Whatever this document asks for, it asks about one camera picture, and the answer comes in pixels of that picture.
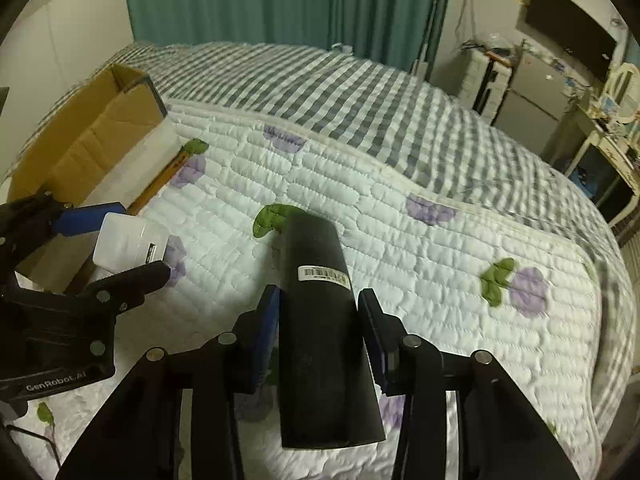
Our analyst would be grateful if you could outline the grey gingham blanket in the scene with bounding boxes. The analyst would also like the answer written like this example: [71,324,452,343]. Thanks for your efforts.
[2,40,640,480]

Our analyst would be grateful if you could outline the black cylinder with label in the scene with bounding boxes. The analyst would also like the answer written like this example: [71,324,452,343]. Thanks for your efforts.
[276,214,387,451]

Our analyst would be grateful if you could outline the black wall television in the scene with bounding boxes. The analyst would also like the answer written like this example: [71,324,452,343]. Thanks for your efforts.
[524,0,617,83]

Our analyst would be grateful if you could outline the brown cardboard box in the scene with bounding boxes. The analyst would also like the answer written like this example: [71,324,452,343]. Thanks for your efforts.
[7,62,189,296]

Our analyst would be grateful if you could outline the white charger adapter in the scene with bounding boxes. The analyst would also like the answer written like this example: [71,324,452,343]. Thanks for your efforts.
[92,212,174,279]

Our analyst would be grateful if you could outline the clear plastic bag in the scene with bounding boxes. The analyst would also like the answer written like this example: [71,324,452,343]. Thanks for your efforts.
[475,32,517,62]

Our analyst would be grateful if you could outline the white floral quilt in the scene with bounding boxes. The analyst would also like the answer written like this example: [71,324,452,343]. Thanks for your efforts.
[0,100,609,480]

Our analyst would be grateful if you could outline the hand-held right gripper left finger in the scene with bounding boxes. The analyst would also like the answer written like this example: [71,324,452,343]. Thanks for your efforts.
[55,284,282,480]

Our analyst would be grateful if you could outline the green curtain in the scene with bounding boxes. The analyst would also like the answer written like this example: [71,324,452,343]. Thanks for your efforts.
[327,0,456,83]
[122,0,333,52]

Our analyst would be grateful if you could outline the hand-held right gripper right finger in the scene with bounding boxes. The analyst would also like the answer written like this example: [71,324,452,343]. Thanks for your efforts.
[357,287,581,480]

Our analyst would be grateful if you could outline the white dressing table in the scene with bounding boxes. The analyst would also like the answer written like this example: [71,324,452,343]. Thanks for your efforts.
[565,104,640,227]

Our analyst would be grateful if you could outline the white flat mop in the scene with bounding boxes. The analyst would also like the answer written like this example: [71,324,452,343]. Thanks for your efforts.
[409,44,431,81]

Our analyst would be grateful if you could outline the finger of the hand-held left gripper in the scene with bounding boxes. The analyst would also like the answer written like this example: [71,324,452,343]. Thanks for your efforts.
[0,191,127,281]
[74,260,174,317]

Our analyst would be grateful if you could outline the oval white-framed mirror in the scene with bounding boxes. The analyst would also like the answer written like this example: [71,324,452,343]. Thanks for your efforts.
[599,62,640,124]

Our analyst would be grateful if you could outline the silver small fridge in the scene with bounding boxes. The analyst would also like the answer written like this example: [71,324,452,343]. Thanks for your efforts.
[492,55,572,157]

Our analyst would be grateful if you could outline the hanging black cable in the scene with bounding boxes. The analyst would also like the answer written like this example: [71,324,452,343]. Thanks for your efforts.
[459,0,482,52]

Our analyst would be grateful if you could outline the white ribbed suitcase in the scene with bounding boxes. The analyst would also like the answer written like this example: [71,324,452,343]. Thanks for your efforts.
[459,50,512,117]

